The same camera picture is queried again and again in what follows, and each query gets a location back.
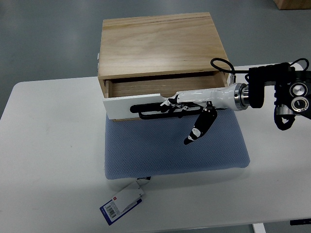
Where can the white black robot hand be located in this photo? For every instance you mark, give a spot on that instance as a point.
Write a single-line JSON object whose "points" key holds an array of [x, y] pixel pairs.
{"points": [[234, 97]]}

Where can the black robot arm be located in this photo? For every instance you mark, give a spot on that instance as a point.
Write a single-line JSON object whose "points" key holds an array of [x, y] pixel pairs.
{"points": [[292, 91]]}

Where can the black table control panel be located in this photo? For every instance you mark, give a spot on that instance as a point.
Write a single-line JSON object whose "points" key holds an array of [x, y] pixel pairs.
{"points": [[297, 222]]}

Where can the blue grey cushion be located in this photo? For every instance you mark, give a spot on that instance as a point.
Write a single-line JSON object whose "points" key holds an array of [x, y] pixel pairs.
{"points": [[145, 148]]}

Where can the wooden drawer cabinet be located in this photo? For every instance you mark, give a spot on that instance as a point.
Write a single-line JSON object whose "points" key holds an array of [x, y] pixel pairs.
{"points": [[158, 45]]}

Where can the black drawer handle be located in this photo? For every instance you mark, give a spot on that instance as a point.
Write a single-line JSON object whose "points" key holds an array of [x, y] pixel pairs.
{"points": [[157, 110]]}

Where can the white drawer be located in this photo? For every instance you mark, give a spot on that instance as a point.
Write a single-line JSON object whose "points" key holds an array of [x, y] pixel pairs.
{"points": [[121, 94]]}

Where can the white blue price tag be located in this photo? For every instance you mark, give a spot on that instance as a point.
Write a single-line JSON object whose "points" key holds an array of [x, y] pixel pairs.
{"points": [[122, 202]]}

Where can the cardboard box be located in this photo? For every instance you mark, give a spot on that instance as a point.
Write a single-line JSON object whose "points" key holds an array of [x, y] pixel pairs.
{"points": [[293, 4]]}

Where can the white table leg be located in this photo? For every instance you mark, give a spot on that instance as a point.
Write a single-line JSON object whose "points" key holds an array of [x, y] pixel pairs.
{"points": [[259, 228]]}

